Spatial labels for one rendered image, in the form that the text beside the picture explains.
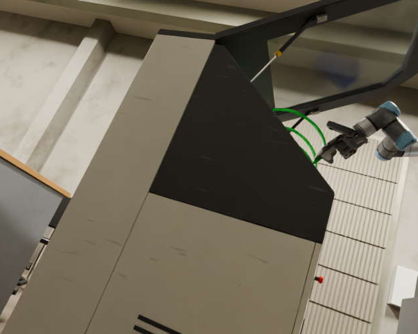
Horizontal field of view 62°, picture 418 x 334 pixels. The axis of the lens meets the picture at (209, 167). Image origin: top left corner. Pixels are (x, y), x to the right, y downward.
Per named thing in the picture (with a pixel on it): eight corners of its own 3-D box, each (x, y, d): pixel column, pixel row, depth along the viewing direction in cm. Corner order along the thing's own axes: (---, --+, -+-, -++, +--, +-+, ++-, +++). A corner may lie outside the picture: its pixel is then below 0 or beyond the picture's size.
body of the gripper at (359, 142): (341, 156, 137) (367, 137, 134) (328, 140, 141) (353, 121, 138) (344, 161, 144) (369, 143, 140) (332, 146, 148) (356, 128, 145)
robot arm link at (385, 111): (403, 112, 130) (388, 96, 134) (377, 130, 133) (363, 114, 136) (402, 118, 137) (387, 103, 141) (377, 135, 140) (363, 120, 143)
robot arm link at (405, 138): (410, 148, 138) (391, 128, 143) (422, 136, 128) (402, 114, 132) (394, 158, 138) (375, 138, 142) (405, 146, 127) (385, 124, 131)
